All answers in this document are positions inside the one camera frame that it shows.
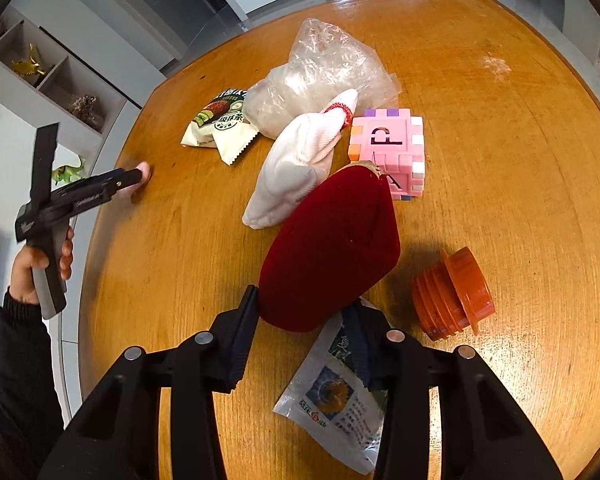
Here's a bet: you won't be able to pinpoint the white shelf unit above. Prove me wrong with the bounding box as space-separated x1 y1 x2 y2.
0 5 128 136

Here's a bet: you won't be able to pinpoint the white sunflower seed packet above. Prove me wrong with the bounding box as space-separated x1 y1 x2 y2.
273 297 388 476

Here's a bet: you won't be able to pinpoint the person's left hand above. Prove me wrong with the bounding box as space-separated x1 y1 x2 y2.
10 225 75 306

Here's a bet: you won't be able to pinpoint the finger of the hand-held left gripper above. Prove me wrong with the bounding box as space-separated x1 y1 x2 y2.
87 168 145 201

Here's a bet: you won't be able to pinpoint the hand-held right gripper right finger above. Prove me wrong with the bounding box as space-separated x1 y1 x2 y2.
341 302 563 480

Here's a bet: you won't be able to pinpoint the gold eagle statue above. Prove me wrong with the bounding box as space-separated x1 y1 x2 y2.
11 42 56 78

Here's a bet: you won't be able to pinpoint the red velvet box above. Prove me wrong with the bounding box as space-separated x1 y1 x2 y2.
258 165 401 333

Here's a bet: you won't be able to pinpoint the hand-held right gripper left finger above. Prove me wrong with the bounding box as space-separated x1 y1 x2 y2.
37 284 261 480

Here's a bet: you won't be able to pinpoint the person's left forearm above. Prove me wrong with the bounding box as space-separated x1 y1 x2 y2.
0 285 66 480

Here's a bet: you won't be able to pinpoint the pink letter puzzle cube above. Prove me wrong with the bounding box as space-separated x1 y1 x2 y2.
349 108 426 202

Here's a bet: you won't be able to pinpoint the clear plastic bag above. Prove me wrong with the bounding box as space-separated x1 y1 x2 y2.
242 17 401 138

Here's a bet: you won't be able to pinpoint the small pink object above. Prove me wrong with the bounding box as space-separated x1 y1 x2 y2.
130 161 153 196

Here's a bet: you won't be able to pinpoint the green dinosaur toy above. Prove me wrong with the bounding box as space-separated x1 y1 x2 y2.
51 156 87 186

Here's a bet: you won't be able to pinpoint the orange ribbed plastic plug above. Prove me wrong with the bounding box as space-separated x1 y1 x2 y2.
412 246 496 342

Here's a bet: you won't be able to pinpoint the white gloves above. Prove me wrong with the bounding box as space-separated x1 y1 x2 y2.
242 88 358 231

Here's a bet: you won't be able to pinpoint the dried flower bunch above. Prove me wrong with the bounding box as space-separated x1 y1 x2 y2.
67 92 103 128

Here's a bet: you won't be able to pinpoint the green snack packet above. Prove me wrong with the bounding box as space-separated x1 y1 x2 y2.
181 87 258 165

